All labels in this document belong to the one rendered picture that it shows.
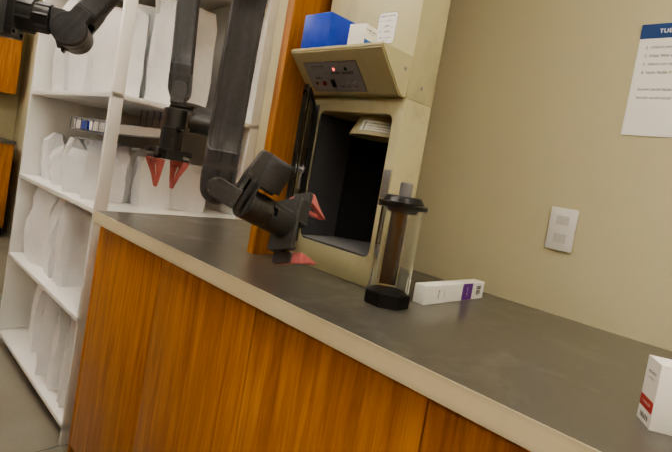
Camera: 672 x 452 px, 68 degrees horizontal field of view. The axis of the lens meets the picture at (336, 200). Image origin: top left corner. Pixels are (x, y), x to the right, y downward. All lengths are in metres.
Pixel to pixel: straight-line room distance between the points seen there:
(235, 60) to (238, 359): 0.66
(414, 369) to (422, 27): 0.80
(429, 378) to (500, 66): 1.07
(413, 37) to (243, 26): 0.52
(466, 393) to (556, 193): 0.82
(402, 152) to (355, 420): 0.62
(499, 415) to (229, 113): 0.60
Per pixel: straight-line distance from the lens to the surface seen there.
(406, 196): 1.08
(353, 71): 1.25
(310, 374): 1.00
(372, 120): 1.31
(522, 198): 1.50
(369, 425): 0.92
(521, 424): 0.74
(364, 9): 1.39
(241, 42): 0.86
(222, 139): 0.85
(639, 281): 1.41
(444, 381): 0.78
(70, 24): 1.37
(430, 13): 1.30
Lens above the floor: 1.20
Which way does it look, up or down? 3 degrees down
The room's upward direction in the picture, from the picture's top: 10 degrees clockwise
